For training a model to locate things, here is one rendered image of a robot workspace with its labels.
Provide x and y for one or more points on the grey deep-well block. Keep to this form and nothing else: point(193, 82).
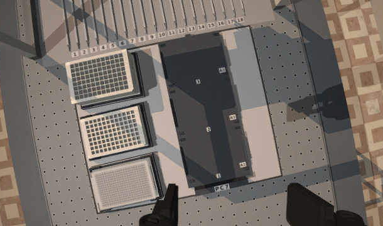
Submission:
point(117, 65)

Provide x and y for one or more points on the grey perforated base plate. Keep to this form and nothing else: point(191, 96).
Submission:
point(297, 126)

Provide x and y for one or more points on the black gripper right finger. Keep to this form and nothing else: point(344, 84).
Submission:
point(304, 208)

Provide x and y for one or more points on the white well plate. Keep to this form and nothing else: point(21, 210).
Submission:
point(111, 135)

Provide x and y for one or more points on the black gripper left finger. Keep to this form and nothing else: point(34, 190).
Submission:
point(165, 212)

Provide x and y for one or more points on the grey multi-well plate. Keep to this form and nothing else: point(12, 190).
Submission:
point(124, 184)

